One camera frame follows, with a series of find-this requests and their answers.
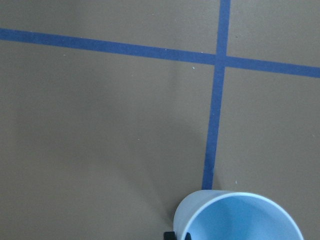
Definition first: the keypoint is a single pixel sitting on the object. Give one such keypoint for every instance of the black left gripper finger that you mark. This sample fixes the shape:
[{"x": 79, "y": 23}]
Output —
[{"x": 169, "y": 235}]

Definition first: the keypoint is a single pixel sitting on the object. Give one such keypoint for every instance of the light blue cup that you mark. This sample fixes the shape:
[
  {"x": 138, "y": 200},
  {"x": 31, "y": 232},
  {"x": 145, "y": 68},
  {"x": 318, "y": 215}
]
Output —
[{"x": 227, "y": 215}]

